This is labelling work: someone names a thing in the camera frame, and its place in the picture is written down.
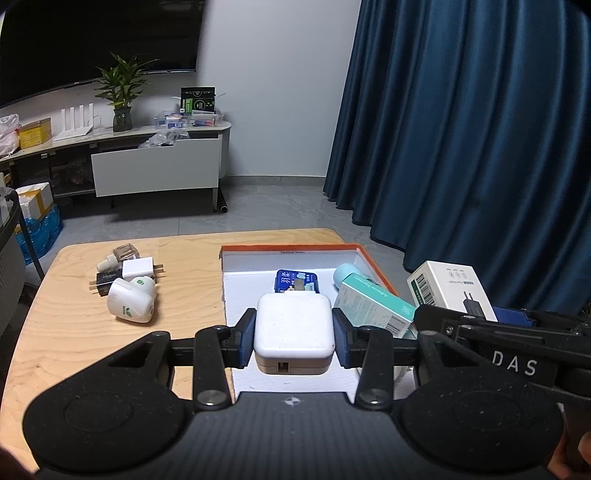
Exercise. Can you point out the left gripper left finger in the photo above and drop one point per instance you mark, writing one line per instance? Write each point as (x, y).
(244, 336)

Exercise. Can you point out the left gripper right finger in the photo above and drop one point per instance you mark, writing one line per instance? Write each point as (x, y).
(346, 340)

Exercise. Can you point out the adhesive bandages box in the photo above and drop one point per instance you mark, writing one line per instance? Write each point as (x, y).
(367, 304)

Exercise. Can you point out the white square power adapter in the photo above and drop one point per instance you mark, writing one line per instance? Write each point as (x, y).
(294, 333)

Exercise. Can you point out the toothpick jar light blue lid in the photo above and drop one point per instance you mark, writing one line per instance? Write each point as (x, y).
(344, 271)

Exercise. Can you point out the blue floss pick tin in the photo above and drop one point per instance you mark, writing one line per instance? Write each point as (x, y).
(293, 280)

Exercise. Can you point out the white charger retail box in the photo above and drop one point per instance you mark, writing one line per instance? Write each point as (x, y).
(451, 286)

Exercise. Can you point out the white flat-pin charger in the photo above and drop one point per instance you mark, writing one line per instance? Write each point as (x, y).
(140, 267)

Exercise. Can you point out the clear bottle white cap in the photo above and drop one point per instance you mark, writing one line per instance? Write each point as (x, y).
(119, 254)

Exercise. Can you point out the orange white cardboard tray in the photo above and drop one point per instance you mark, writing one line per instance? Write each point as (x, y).
(248, 272)

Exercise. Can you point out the white tv cabinet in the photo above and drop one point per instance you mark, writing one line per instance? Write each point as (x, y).
(106, 163)

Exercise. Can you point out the blue plastic bag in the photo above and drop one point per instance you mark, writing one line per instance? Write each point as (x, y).
(43, 233)

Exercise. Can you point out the dark blue curtain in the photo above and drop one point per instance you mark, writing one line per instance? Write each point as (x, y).
(464, 137)

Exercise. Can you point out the round black side table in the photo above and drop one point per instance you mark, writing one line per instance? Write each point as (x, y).
(13, 268)

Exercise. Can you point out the black green box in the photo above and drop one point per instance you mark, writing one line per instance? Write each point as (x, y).
(197, 99)

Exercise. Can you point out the white cardboard boxes floor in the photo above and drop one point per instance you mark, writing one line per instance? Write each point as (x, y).
(36, 200)

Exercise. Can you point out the white router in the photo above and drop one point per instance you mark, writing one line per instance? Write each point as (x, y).
(76, 122)

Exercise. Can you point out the potted green plant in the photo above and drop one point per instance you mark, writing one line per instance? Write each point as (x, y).
(119, 85)

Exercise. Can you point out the yellow box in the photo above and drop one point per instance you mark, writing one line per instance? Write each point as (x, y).
(34, 133)

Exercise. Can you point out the white plastic bag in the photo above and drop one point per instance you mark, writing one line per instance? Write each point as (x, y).
(9, 139)

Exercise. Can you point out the wall television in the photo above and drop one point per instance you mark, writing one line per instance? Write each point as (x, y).
(48, 45)

